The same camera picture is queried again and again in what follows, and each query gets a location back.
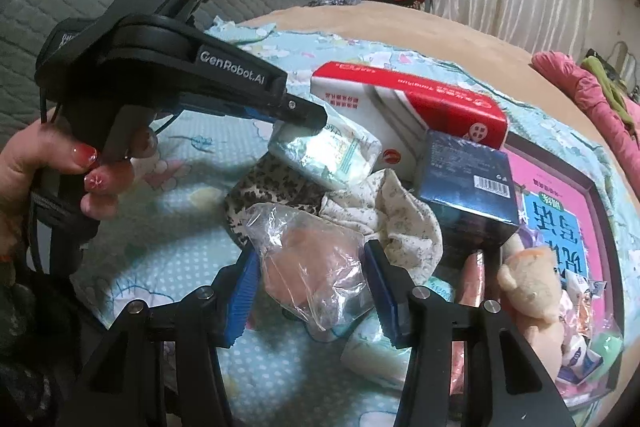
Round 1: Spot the person's left hand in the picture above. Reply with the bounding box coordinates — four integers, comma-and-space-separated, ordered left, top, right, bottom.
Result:
0, 117, 157, 222

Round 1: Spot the clear bag with pink sponge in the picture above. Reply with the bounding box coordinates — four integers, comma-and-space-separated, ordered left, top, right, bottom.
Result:
246, 202, 379, 341

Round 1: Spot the leopard print cloth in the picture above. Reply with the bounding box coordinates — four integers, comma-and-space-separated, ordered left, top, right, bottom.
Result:
223, 152, 332, 254

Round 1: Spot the beige teddy bear lilac dress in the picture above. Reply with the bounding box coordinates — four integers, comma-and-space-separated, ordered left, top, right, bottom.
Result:
517, 319, 569, 384

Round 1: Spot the pale green tissue pack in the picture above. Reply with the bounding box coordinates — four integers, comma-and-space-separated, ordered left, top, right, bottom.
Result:
340, 317, 409, 391

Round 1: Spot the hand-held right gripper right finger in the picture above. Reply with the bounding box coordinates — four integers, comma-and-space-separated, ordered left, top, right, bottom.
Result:
362, 239, 577, 427

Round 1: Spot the pink duvet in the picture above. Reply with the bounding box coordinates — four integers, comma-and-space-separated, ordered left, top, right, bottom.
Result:
531, 51, 640, 208

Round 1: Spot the beige teddy bear purple dress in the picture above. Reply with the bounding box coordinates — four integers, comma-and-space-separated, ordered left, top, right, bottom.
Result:
496, 246, 568, 324

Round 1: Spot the clear bag of snacks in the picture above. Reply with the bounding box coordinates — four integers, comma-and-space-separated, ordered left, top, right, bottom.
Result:
559, 279, 609, 358

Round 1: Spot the cartoon cat printed blanket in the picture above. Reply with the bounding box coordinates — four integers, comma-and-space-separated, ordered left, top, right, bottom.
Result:
70, 14, 640, 427

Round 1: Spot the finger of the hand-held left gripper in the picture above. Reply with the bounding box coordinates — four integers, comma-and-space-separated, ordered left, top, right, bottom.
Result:
244, 92, 329, 134

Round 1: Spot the green white wipes pack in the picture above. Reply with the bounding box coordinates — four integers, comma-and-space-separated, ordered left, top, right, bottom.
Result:
267, 109, 384, 191

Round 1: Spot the white floral cloth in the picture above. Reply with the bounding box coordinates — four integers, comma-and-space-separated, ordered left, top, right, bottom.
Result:
319, 167, 444, 289

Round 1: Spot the green cloth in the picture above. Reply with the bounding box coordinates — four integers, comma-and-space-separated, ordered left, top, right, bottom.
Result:
580, 55, 637, 128

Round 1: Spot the dark blue box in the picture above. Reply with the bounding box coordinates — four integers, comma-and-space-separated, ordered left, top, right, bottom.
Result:
414, 129, 522, 259

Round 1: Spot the red and white tissue box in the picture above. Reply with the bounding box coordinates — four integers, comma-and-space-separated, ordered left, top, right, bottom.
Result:
310, 61, 509, 184

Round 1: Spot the green sponge in clear bag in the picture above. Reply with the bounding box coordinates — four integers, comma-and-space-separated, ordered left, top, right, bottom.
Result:
585, 326, 626, 359

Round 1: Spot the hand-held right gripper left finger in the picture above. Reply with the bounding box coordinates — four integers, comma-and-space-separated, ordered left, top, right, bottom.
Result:
72, 239, 263, 427

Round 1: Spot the purple and white packet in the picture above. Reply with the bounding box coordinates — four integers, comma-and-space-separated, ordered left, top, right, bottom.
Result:
554, 342, 607, 389

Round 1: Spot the tan bed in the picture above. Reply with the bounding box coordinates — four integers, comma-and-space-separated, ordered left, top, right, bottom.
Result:
235, 0, 640, 148

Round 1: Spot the pink box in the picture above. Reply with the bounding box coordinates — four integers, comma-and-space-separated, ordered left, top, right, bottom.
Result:
500, 132, 627, 414

